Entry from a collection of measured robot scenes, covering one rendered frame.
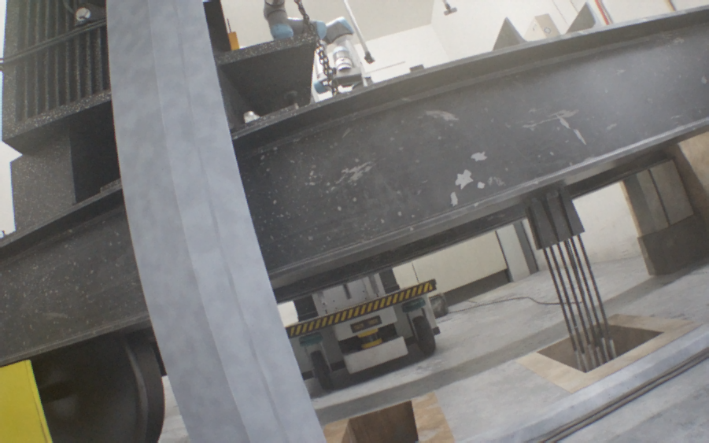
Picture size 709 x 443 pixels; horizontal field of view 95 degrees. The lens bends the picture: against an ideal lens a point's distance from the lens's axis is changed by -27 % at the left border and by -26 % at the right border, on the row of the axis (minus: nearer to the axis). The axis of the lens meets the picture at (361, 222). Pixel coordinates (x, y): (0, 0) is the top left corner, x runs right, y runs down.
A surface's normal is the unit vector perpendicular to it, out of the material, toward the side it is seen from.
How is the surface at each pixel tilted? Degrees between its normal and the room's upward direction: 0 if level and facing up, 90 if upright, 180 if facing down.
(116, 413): 90
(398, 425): 90
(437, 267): 90
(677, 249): 90
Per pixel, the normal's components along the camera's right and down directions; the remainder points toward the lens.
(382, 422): -0.07, -0.15
